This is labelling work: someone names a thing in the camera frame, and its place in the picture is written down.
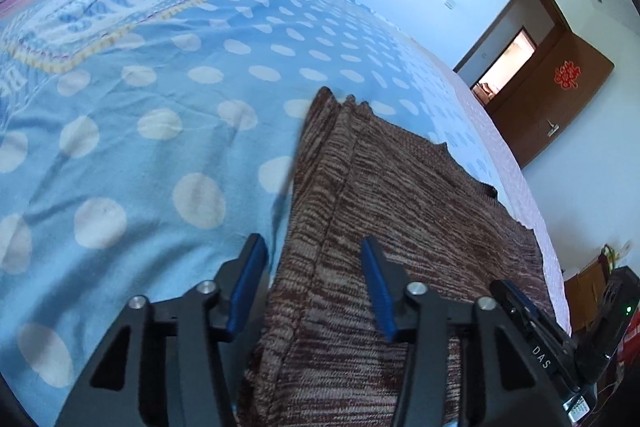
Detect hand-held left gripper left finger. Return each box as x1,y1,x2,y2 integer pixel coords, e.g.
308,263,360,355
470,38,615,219
55,234,269,427

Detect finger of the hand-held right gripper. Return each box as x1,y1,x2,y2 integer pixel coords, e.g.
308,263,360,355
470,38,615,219
489,279,582,390

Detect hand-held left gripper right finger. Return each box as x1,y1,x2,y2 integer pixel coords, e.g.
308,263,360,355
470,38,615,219
361,237,573,427

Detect brown knit sweater sun pattern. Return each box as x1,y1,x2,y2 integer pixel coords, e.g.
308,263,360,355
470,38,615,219
235,87,571,427

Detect brown wooden cabinet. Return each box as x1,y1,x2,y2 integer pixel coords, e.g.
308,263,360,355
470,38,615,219
564,254,612,334

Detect blue pink dotted bed sheet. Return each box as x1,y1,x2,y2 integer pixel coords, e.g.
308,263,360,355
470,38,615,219
0,0,573,413

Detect brown wooden door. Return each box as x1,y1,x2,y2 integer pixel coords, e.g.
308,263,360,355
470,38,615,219
486,31,615,170

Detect red paper door decoration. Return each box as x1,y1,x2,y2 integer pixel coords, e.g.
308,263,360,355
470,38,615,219
553,61,581,89

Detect brown door frame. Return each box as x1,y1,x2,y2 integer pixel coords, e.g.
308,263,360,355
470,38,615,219
452,0,571,108

